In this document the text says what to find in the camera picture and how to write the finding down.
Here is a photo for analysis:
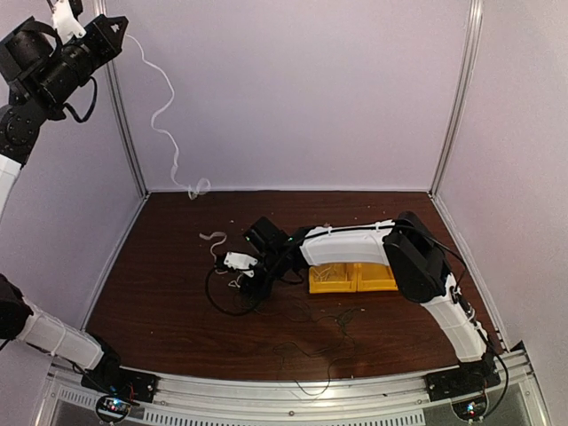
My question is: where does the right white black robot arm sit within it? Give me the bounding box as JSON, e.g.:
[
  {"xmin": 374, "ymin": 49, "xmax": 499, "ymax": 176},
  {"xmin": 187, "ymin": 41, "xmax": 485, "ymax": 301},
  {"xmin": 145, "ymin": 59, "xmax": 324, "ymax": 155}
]
[{"xmin": 233, "ymin": 211, "xmax": 494, "ymax": 392}]

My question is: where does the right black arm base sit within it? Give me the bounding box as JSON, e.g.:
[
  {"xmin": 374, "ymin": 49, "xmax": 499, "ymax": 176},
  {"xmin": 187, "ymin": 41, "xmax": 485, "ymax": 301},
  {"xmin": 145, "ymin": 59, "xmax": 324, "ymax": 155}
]
[{"xmin": 425, "ymin": 361, "xmax": 501, "ymax": 402}]

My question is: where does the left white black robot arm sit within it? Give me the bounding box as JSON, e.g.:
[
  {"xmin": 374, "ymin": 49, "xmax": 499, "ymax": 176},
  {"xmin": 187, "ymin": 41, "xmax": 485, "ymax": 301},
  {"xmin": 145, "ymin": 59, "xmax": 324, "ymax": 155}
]
[{"xmin": 1, "ymin": 14, "xmax": 129, "ymax": 394}]

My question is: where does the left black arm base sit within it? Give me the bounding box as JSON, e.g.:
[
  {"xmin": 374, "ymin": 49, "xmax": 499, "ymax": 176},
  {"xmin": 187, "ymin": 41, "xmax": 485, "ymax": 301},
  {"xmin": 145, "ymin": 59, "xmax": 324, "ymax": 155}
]
[{"xmin": 81, "ymin": 368, "xmax": 158, "ymax": 403}]

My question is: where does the left yellow plastic bin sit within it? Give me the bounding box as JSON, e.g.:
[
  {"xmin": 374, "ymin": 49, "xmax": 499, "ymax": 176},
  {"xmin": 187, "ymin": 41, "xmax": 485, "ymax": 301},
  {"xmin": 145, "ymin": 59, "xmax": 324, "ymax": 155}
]
[{"xmin": 309, "ymin": 263, "xmax": 357, "ymax": 294}]

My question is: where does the yellow plastic bin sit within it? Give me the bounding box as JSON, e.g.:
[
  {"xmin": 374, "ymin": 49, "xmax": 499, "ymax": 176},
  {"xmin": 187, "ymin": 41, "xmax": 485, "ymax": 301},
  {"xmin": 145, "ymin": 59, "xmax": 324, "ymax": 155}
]
[
  {"xmin": 309, "ymin": 263, "xmax": 357, "ymax": 294},
  {"xmin": 356, "ymin": 264, "xmax": 398, "ymax": 293}
]

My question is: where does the middle yellow plastic bin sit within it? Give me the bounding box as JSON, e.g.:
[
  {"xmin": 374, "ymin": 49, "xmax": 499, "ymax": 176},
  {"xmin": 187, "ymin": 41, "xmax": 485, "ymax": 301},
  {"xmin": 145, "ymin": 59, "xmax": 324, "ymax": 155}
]
[{"xmin": 356, "ymin": 264, "xmax": 398, "ymax": 293}]

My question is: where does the left circuit board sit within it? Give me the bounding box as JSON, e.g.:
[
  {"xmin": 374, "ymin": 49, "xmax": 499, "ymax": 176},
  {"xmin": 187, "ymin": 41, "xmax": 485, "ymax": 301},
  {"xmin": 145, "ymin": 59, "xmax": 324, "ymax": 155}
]
[{"xmin": 95, "ymin": 395, "xmax": 138, "ymax": 423}]

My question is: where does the circuit board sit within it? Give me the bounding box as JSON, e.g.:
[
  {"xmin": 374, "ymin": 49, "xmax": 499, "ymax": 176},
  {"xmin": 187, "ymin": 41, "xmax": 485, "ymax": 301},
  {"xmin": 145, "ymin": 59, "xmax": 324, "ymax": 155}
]
[
  {"xmin": 95, "ymin": 395, "xmax": 138, "ymax": 423},
  {"xmin": 452, "ymin": 395, "xmax": 488, "ymax": 422}
]

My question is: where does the right circuit board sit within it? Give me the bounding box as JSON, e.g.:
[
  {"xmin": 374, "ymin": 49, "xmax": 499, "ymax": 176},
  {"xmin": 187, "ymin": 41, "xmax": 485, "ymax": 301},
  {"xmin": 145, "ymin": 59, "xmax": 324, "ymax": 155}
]
[{"xmin": 452, "ymin": 395, "xmax": 488, "ymax": 422}]

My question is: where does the left aluminium frame post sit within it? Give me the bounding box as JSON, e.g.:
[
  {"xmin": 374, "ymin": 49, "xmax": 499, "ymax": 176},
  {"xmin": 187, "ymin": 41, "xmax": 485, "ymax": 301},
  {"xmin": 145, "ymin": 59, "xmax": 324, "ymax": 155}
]
[{"xmin": 91, "ymin": 0, "xmax": 149, "ymax": 201}]

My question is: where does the aluminium frame post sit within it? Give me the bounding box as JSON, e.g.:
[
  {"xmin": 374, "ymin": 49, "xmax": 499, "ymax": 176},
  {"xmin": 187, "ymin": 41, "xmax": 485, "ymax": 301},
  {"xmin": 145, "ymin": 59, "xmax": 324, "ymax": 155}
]
[
  {"xmin": 429, "ymin": 0, "xmax": 485, "ymax": 200},
  {"xmin": 91, "ymin": 0, "xmax": 149, "ymax": 201}
]

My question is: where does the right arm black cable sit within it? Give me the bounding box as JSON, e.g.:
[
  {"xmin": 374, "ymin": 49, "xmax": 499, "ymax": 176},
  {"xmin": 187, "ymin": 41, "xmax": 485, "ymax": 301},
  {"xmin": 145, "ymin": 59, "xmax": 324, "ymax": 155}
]
[{"xmin": 204, "ymin": 221, "xmax": 511, "ymax": 421}]

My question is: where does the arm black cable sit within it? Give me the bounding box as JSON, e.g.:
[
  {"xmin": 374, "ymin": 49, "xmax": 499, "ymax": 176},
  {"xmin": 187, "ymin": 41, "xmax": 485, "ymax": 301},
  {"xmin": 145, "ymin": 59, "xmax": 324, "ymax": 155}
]
[
  {"xmin": 204, "ymin": 221, "xmax": 511, "ymax": 421},
  {"xmin": 61, "ymin": 75, "xmax": 99, "ymax": 124}
]

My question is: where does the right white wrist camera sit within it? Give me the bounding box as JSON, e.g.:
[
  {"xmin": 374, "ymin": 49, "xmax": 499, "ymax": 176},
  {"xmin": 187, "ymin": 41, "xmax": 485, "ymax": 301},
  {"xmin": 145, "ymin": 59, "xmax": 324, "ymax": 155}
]
[{"xmin": 215, "ymin": 252, "xmax": 258, "ymax": 278}]

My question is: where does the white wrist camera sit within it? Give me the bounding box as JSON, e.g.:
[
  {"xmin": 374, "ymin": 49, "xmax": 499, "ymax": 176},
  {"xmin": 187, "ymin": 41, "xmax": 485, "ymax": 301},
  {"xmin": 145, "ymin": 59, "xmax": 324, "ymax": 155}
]
[
  {"xmin": 215, "ymin": 252, "xmax": 258, "ymax": 278},
  {"xmin": 47, "ymin": 0, "xmax": 87, "ymax": 43}
]

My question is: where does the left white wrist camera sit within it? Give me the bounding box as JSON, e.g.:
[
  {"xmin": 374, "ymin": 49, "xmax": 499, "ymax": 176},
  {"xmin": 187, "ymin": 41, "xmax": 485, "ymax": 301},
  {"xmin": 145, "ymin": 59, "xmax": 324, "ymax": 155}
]
[{"xmin": 47, "ymin": 0, "xmax": 87, "ymax": 43}]

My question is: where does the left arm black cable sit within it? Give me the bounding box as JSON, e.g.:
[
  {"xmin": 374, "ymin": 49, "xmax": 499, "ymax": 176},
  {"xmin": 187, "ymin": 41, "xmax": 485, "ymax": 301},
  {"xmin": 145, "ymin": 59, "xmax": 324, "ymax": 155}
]
[{"xmin": 61, "ymin": 75, "xmax": 99, "ymax": 124}]

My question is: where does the aluminium front rail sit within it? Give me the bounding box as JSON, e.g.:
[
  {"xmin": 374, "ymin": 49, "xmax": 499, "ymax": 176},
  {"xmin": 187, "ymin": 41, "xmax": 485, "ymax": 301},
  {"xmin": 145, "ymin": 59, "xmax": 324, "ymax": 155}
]
[{"xmin": 31, "ymin": 350, "xmax": 553, "ymax": 425}]

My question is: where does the right aluminium frame post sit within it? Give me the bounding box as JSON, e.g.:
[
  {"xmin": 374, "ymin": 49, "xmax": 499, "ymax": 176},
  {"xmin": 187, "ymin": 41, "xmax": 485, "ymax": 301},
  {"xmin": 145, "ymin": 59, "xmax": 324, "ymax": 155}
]
[{"xmin": 429, "ymin": 0, "xmax": 485, "ymax": 200}]

